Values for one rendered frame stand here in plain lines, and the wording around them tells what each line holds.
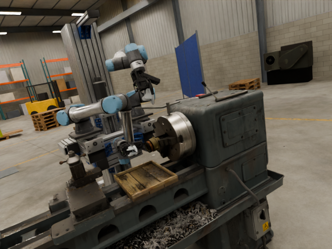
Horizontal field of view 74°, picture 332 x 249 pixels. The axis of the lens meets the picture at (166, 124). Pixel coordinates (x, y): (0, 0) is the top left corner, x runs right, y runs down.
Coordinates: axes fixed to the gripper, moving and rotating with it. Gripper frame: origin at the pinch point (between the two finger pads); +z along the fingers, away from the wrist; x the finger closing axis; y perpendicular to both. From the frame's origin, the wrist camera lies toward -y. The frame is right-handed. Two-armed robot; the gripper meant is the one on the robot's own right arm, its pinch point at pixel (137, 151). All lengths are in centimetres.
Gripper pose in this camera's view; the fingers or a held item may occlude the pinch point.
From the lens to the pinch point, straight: 135.9
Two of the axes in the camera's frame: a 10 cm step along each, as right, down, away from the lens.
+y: -8.5, 3.0, -4.4
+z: 4.8, 1.1, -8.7
